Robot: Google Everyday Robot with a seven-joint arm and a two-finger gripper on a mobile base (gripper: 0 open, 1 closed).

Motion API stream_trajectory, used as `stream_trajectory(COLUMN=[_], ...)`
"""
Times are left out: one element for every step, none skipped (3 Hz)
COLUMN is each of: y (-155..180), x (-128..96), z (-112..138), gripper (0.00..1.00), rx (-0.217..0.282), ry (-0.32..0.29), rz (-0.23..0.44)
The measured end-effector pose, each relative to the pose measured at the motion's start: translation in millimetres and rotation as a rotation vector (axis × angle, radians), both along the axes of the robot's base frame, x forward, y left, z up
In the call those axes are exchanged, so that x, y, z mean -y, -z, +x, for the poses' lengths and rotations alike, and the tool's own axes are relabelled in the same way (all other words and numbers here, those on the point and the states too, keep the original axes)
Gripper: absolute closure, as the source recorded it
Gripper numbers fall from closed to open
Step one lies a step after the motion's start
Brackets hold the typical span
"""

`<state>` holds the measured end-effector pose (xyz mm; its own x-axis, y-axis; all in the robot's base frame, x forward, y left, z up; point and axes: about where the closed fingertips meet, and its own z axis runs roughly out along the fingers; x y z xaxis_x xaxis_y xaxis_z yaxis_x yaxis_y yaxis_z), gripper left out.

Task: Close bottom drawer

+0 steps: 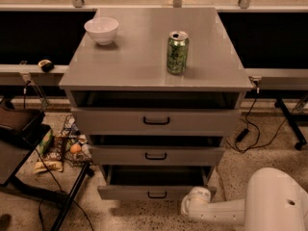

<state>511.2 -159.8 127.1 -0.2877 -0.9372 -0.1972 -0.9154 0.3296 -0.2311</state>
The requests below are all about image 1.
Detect grey bottom drawer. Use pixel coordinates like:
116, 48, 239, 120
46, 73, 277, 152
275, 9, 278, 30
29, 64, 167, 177
97, 166, 217, 200

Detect grey drawer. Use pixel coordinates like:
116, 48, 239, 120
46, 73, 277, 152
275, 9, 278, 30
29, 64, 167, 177
72, 108, 240, 137
97, 166, 217, 200
90, 145, 224, 166

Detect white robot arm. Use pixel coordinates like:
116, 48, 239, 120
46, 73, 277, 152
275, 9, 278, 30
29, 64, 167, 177
181, 167, 308, 231

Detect grey drawer cabinet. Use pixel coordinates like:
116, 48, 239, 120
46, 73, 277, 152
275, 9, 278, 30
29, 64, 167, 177
59, 7, 254, 185

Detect grey top drawer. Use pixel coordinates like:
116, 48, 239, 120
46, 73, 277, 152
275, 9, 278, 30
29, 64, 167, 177
72, 108, 240, 137

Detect grey middle drawer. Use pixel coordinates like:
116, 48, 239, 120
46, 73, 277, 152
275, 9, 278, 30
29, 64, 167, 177
90, 145, 224, 166

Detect green soda can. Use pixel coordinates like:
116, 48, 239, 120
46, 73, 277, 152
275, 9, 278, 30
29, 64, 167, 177
167, 31, 190, 74

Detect white bowl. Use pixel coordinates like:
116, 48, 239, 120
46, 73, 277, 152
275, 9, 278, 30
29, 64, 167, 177
84, 17, 119, 45

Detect snack bag on floor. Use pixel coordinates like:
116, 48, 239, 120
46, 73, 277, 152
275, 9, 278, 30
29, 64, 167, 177
34, 137, 66, 173

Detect green chip bag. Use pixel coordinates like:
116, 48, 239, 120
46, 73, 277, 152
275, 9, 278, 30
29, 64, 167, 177
37, 129, 53, 155

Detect black tape measure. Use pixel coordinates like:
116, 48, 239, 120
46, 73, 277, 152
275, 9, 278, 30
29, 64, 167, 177
38, 60, 54, 72

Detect black rolling stand leg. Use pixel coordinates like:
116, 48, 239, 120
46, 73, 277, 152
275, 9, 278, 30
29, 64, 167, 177
274, 97, 308, 150

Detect black side table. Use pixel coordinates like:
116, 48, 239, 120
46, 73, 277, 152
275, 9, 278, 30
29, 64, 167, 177
0, 97, 93, 231

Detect wire basket with items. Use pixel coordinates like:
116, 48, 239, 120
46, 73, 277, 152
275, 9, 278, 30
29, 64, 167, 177
61, 115, 91, 167

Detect black power cable with adapter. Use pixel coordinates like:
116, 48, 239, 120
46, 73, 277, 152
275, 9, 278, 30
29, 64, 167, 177
225, 80, 290, 154

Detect black floor cable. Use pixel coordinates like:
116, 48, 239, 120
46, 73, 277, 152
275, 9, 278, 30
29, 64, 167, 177
22, 80, 95, 231

